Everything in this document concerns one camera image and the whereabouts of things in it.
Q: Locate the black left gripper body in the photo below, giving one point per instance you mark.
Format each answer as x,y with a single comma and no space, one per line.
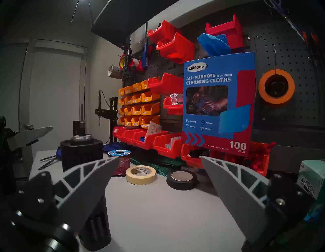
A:
5,162

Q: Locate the clear plastic parts bag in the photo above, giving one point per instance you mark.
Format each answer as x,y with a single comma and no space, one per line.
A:
176,98
172,143

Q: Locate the orange tape roll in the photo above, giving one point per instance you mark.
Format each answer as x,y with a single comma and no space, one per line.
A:
264,94

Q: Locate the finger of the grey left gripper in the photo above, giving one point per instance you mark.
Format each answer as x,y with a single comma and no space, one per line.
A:
31,142
25,137

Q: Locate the green white wipes box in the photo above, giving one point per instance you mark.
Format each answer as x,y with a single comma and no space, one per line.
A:
312,177

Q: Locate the black cylinder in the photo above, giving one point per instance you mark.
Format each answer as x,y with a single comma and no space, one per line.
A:
77,128

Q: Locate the red white tape roll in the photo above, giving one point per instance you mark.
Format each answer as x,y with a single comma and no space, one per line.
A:
138,65

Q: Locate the grey door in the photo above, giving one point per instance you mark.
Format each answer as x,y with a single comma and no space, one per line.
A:
55,96

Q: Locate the black tape roll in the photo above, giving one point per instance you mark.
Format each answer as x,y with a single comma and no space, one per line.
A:
181,185

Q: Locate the blue microfiber cloth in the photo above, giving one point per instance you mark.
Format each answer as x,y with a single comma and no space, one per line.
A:
213,44

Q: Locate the beige masking tape roll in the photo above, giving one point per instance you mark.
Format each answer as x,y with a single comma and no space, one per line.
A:
141,179

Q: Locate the black electric screwdriver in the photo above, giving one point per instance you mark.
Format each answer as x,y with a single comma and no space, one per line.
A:
81,152

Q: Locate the white paper packet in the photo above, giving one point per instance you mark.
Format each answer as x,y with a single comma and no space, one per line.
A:
152,130

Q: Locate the black tool stand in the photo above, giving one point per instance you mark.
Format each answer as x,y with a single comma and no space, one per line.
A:
113,114

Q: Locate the black pegboard wall panel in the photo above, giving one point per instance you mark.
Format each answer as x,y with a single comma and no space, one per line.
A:
292,58

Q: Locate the grey duct tape roll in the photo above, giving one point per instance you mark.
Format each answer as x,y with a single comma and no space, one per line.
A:
114,72

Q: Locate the blue cleaning cloths box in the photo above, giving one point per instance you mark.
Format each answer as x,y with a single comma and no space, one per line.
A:
215,68

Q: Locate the black white small tool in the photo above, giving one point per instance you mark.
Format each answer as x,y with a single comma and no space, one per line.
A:
199,153

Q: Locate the red yellow tape roll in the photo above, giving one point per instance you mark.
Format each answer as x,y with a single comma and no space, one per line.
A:
122,62

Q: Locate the black grey overhead shelf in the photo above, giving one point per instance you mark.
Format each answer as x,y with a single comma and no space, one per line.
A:
127,17

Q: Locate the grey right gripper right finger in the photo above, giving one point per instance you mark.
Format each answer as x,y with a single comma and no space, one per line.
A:
241,200

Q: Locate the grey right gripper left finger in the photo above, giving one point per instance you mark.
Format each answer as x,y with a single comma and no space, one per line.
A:
83,193

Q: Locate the orange plastic parts bin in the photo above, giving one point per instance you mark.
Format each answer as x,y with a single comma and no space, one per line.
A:
128,112
136,88
121,122
144,85
121,92
121,102
149,110
136,111
121,112
128,90
136,123
128,123
128,101
147,124
149,98
136,99

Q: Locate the thin screwdriver bit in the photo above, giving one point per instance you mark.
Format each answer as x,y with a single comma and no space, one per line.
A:
81,114

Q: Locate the black caulking gun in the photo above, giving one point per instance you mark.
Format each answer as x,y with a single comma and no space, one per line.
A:
127,63

